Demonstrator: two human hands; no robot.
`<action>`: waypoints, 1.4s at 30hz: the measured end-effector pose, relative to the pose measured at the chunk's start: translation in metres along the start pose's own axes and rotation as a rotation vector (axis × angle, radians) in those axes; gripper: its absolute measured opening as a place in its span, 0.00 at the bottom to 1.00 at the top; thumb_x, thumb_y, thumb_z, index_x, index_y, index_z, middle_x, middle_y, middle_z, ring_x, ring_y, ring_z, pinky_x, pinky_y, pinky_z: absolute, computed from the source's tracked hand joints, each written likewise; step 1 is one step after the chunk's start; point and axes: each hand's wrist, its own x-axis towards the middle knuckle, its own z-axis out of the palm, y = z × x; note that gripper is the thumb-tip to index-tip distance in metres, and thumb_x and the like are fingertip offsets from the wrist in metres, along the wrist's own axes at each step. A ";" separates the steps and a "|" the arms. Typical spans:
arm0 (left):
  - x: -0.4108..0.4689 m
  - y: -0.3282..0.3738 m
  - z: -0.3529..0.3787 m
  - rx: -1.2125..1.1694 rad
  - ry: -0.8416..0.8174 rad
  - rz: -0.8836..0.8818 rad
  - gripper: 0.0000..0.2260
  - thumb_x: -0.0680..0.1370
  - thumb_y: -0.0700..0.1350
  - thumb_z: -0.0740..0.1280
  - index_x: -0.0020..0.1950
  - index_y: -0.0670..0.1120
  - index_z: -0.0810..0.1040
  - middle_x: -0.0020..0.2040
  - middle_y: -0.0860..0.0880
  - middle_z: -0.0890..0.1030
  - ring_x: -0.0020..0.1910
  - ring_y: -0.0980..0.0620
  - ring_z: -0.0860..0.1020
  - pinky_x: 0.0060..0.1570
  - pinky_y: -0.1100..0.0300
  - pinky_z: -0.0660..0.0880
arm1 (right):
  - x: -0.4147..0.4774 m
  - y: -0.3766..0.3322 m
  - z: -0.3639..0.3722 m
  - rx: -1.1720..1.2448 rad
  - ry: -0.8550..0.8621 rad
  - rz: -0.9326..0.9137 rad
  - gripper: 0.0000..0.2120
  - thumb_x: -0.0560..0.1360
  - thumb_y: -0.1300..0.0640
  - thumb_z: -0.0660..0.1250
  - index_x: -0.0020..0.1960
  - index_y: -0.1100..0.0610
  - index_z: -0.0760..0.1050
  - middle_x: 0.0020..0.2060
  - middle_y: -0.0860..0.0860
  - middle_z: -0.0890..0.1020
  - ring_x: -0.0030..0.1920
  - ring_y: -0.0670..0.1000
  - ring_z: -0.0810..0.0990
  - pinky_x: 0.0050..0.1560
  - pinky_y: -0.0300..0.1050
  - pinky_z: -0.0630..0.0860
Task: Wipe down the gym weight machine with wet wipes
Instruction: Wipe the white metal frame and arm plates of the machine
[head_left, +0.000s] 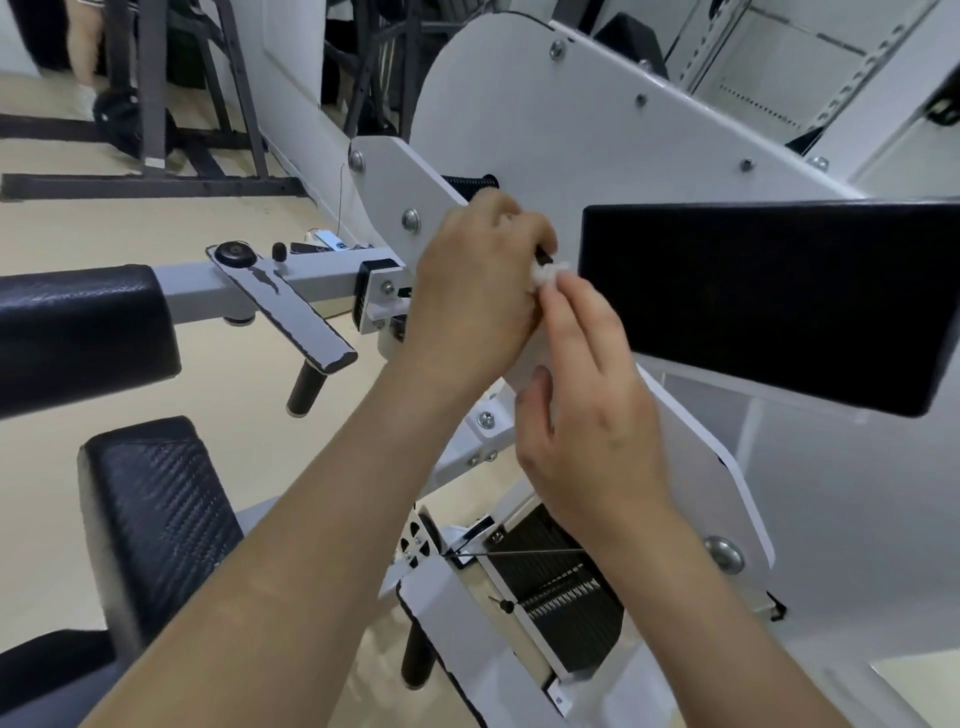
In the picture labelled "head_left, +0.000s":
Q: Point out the person's left hand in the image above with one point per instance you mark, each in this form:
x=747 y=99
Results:
x=472 y=300

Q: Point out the person's left forearm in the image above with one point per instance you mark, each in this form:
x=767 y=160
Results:
x=285 y=570

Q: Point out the white power rack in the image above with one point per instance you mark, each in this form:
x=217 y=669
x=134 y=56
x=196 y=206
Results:
x=780 y=60

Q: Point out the black rectangular chest pad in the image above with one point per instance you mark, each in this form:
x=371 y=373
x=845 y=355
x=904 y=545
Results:
x=165 y=517

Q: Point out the person's right hand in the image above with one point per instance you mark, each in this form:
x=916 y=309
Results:
x=600 y=450

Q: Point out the silver blue smartphone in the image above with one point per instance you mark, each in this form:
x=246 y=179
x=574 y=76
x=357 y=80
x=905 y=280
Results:
x=330 y=241

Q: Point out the black angled bench pad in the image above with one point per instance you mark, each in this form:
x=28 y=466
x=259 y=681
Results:
x=634 y=41

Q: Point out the black metal rack frame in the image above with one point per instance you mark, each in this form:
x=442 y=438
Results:
x=150 y=180

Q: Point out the black padded arm rest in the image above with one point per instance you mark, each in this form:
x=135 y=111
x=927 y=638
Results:
x=75 y=337

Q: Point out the black weight stack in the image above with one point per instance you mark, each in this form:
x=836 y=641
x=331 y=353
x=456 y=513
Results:
x=562 y=592

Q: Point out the person's right forearm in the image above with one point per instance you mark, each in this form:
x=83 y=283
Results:
x=712 y=637

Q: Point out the black padded seat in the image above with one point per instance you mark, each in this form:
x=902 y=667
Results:
x=45 y=675

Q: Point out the black square cushion pad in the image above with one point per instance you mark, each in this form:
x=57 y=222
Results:
x=765 y=300

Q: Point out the white gym machine frame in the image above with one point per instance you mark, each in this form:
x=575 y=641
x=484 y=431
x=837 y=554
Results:
x=562 y=120

